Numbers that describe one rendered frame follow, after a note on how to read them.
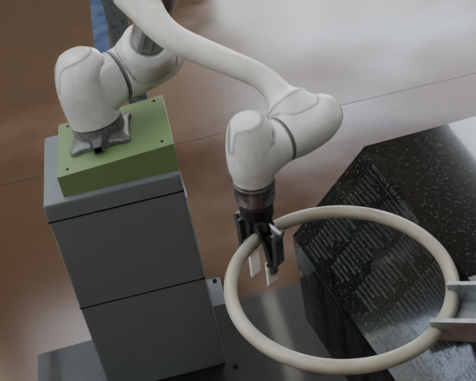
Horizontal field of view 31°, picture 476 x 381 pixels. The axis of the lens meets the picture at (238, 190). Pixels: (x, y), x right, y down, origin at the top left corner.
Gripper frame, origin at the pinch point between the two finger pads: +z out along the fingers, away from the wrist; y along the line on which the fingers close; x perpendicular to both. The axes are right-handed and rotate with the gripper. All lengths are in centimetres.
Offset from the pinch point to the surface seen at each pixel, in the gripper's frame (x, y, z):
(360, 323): 15.5, 16.2, 21.0
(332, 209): 16.3, 8.1, -10.9
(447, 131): 72, 4, 0
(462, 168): 59, 16, 0
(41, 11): 183, -376, 108
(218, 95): 157, -181, 95
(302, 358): -22.4, 31.2, -10.8
